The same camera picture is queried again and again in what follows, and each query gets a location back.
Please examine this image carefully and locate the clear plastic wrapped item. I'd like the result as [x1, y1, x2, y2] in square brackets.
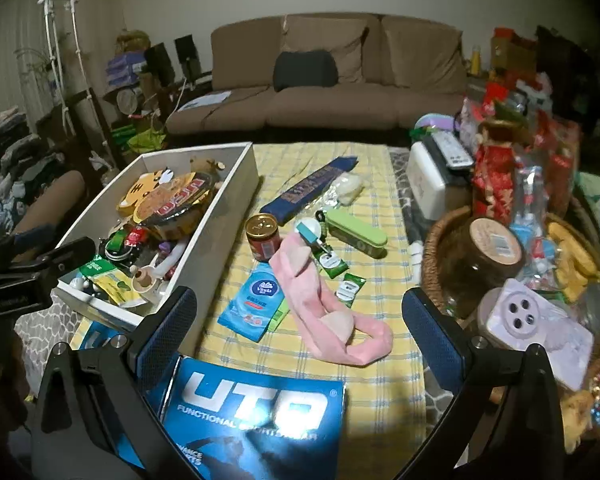
[323, 172, 364, 209]

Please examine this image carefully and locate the white clothes stand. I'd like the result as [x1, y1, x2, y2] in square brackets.
[36, 0, 112, 157]

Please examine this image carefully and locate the orange tiger plush card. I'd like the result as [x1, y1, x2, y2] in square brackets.
[117, 168, 173, 217]

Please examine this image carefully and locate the UFO instant noodle bowl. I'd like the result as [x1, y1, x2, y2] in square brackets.
[132, 171, 219, 240]

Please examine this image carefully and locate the purple pig nose case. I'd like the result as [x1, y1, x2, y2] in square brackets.
[477, 278, 594, 391]

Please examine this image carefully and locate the white teal badge reel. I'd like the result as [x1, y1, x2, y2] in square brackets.
[294, 218, 330, 254]

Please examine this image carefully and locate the red brocade doll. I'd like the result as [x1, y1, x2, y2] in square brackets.
[472, 119, 516, 226]

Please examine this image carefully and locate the brown lid glass jar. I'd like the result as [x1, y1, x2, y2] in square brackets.
[438, 217, 526, 318]

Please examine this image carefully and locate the blue flat ribbon box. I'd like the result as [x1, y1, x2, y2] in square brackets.
[260, 156, 358, 226]

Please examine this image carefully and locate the green lid pencil case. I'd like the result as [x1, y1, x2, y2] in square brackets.
[325, 209, 388, 259]

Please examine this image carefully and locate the grey remote control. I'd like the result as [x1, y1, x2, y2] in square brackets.
[431, 130, 474, 170]

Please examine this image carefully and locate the white floral tissue box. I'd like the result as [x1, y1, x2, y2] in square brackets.
[406, 138, 471, 221]

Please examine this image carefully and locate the blue UTO sportswear box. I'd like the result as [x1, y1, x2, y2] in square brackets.
[76, 318, 347, 480]

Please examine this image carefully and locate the pink plush headband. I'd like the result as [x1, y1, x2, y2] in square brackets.
[270, 233, 393, 366]

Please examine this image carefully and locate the white storage box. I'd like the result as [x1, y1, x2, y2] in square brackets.
[59, 142, 259, 356]

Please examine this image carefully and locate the yellow plaid tablecloth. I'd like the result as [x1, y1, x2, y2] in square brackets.
[195, 142, 426, 479]

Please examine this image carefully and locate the blue wet wipes pack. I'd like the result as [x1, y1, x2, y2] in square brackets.
[218, 262, 284, 342]

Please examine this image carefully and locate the wicker basket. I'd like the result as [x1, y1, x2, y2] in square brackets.
[420, 194, 600, 401]

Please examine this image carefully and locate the brown sofa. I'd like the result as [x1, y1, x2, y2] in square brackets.
[166, 13, 467, 136]

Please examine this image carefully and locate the green Centrum sachet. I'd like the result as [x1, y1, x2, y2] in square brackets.
[313, 248, 349, 280]
[335, 273, 367, 308]

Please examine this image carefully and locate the gold lid red jar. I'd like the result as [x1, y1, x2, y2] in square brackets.
[245, 212, 280, 262]

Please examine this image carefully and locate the black cushion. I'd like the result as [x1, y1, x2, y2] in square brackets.
[273, 50, 339, 92]

